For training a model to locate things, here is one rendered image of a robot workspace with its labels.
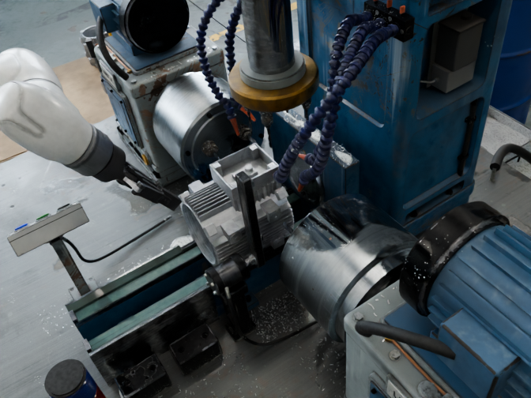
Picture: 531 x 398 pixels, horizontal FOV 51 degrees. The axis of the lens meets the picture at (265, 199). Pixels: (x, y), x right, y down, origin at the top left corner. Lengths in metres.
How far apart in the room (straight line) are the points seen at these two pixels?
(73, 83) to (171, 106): 2.29
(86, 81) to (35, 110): 2.70
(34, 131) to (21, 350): 0.67
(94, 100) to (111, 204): 1.80
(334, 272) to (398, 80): 0.39
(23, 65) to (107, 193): 0.73
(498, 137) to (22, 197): 1.84
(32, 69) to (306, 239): 0.59
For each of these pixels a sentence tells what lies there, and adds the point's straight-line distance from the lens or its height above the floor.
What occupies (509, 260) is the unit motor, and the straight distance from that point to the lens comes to 0.76.
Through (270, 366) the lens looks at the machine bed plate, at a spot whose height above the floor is 0.80.
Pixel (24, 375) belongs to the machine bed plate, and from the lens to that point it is 1.45.
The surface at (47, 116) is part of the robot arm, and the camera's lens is 0.98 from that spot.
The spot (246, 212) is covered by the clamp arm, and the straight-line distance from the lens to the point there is 1.07.
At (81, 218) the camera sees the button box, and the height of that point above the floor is 1.06.
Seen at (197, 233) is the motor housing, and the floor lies 0.96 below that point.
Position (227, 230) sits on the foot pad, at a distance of 1.16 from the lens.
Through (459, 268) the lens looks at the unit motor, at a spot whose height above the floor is 1.34.
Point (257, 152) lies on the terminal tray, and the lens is 1.25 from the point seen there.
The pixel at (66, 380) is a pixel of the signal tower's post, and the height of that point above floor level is 1.22.
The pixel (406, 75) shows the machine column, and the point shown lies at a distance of 1.11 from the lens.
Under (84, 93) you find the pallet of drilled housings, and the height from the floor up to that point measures 0.15.
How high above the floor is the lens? 1.93
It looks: 45 degrees down
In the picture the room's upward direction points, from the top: 8 degrees counter-clockwise
